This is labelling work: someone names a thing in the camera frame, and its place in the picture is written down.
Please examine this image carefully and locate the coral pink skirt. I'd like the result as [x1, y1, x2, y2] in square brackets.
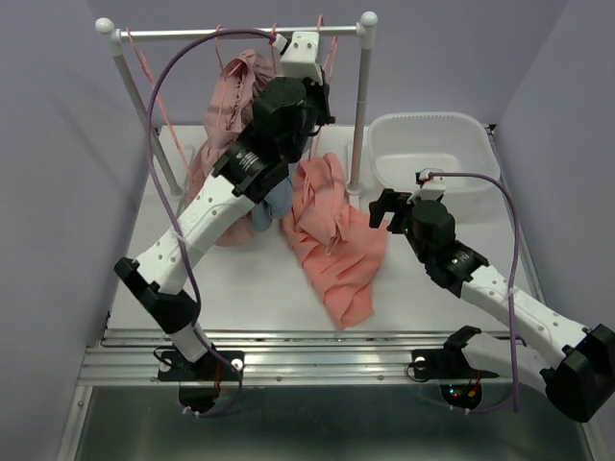
[282, 153, 388, 329]

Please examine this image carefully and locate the blue denim skirt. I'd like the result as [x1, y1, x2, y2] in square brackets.
[252, 177, 293, 232]

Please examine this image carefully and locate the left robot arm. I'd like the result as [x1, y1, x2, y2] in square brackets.
[114, 77, 334, 378]

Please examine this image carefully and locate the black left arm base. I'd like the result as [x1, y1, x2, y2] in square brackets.
[152, 346, 245, 418]

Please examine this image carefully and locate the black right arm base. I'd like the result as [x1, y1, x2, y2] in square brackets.
[405, 326, 498, 414]

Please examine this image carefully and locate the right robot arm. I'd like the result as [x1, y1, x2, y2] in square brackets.
[369, 188, 614, 423]

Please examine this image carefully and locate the pink dress hanger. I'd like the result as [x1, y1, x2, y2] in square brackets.
[214, 38, 245, 133]

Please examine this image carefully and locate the white plastic basin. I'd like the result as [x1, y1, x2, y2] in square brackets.
[362, 111, 501, 190]

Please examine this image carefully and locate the dusty pink dress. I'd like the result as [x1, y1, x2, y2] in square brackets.
[184, 49, 292, 247]

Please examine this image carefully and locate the white clothes rack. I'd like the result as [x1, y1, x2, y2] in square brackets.
[95, 12, 378, 205]

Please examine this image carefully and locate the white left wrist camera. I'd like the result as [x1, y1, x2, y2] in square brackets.
[272, 31, 323, 85]

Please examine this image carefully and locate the empty pink wire hanger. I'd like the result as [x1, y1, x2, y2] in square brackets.
[125, 27, 193, 179]

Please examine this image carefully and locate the aluminium rail frame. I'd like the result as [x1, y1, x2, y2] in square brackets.
[57, 122, 611, 461]

